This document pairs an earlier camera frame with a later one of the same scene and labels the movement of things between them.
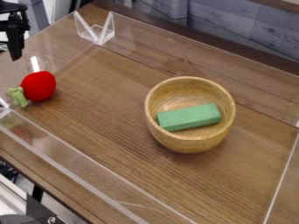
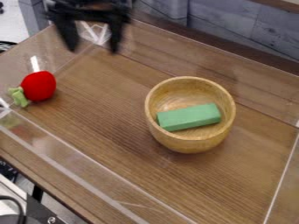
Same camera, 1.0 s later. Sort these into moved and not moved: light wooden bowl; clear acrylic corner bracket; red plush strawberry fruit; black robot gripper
Moved: black robot gripper
Not moved: clear acrylic corner bracket; red plush strawberry fruit; light wooden bowl
